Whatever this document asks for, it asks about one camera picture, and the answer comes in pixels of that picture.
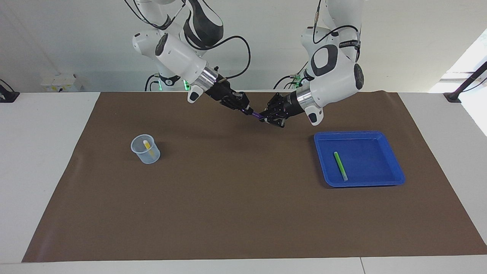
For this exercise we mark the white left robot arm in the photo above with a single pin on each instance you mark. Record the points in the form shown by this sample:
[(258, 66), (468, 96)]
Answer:
[(335, 72)]

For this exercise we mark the translucent plastic cup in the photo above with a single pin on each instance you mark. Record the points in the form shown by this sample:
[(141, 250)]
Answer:
[(146, 156)]

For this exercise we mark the brown table mat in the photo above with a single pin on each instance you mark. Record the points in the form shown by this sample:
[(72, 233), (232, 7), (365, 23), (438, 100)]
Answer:
[(243, 205)]

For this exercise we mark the purple pen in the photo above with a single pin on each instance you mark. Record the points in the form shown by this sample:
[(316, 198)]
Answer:
[(255, 113)]

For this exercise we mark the white wall socket box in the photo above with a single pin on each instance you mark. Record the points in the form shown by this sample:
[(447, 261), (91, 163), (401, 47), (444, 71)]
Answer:
[(61, 83)]

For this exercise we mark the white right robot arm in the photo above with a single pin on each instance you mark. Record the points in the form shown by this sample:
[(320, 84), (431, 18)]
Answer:
[(179, 57)]

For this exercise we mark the green pen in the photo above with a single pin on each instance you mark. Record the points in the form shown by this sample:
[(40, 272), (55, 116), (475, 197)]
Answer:
[(340, 165)]

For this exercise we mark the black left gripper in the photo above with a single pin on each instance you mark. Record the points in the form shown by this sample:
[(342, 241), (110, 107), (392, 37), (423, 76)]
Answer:
[(292, 105)]

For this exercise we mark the small black table clamp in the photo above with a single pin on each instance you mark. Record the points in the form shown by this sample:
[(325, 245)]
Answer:
[(7, 96)]

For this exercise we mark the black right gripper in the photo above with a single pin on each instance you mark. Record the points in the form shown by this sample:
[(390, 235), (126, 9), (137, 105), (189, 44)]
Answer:
[(223, 91)]

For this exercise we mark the blue plastic tray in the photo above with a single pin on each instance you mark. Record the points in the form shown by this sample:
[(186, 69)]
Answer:
[(374, 177)]

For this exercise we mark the black clamp with pole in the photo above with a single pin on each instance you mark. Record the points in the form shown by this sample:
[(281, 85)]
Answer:
[(462, 88)]

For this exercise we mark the yellow pen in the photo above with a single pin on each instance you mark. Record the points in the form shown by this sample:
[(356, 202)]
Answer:
[(149, 148)]

